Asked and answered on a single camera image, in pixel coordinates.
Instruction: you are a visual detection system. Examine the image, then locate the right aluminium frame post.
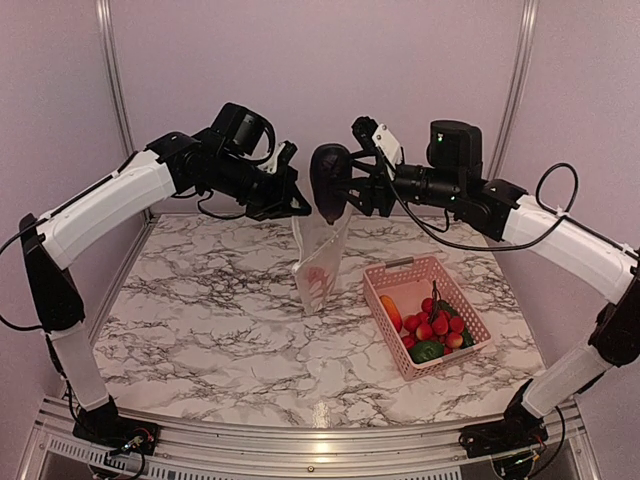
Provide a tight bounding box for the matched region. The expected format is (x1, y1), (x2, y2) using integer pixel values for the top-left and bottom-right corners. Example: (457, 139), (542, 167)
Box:
(488, 0), (540, 179)

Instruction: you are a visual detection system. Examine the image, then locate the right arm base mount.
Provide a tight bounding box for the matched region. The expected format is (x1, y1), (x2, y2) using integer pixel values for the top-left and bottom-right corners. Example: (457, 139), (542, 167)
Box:
(458, 379), (548, 458)

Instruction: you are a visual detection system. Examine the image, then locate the left aluminium frame post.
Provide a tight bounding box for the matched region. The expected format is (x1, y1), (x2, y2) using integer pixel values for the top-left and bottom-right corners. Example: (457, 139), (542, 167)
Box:
(95, 0), (135, 155)

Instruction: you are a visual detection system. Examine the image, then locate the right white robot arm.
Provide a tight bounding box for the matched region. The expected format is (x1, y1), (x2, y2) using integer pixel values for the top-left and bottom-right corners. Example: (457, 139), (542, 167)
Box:
(313, 117), (639, 448)

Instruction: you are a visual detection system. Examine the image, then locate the dark green cucumber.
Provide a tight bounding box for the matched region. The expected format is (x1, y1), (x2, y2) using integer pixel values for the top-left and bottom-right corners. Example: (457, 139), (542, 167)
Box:
(442, 304), (475, 350)

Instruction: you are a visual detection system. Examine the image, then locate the bunch of red strawberries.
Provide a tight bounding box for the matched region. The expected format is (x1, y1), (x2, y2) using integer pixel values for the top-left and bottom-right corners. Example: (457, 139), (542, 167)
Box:
(401, 281), (462, 357)

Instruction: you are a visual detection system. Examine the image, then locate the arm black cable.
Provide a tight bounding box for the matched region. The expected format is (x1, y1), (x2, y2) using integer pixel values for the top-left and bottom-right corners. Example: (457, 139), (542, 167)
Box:
(394, 162), (581, 254)
(0, 219), (51, 334)

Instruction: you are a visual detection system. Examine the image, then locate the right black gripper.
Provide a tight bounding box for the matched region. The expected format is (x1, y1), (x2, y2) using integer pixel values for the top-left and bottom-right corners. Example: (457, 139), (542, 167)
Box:
(329, 148), (463, 217)

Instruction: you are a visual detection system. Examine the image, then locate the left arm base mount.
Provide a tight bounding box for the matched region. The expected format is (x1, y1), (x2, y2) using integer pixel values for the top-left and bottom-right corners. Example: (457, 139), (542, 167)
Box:
(71, 397), (160, 456)

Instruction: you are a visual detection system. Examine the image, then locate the aluminium frame post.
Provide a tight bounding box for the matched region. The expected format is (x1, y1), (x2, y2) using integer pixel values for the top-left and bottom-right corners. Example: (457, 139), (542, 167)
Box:
(95, 0), (135, 155)
(488, 0), (540, 179)

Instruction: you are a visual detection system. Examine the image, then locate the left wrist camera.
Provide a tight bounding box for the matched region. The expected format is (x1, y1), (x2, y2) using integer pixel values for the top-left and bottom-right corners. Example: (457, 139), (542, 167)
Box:
(259, 140), (298, 175)

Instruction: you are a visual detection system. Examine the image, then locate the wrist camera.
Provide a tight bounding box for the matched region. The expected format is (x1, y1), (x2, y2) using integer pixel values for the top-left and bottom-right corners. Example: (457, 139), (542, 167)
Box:
(259, 140), (298, 175)
(351, 116), (404, 167)

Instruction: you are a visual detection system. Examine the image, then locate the clear zip top bag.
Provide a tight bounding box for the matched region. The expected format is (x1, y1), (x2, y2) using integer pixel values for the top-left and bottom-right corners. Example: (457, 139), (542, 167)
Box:
(291, 206), (353, 315)

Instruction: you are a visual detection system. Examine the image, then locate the red crinkled fruit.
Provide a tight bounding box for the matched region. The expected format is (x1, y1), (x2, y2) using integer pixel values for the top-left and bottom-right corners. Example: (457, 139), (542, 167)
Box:
(307, 266), (334, 299)

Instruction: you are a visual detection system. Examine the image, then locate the front aluminium rail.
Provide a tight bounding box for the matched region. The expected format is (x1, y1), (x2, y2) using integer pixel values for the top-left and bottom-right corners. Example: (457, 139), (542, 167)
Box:
(29, 394), (601, 480)

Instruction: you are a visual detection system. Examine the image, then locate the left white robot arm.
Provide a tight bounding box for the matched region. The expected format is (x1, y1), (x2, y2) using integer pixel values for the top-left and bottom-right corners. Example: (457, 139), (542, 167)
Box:
(19, 103), (311, 445)

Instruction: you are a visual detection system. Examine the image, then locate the pink plastic basket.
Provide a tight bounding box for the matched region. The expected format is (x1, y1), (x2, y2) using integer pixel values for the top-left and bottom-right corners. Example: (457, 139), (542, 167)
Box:
(363, 256), (491, 381)

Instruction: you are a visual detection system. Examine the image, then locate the purple eggplant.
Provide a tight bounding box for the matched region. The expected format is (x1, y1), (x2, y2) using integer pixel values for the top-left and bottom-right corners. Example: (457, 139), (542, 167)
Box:
(309, 143), (352, 225)

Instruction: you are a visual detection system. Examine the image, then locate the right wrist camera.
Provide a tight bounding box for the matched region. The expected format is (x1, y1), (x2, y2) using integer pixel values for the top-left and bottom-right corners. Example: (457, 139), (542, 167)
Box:
(351, 116), (404, 167)

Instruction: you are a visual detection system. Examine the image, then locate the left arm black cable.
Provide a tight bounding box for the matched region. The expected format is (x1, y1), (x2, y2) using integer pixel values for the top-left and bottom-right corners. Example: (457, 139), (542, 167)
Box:
(0, 219), (51, 334)

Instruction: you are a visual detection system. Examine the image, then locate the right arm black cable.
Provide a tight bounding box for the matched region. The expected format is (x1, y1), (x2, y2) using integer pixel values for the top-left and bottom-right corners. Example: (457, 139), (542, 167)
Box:
(394, 162), (581, 254)

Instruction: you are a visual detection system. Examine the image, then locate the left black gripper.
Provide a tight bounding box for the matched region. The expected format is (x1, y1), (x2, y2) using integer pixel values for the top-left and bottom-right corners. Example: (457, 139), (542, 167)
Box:
(209, 151), (312, 221)

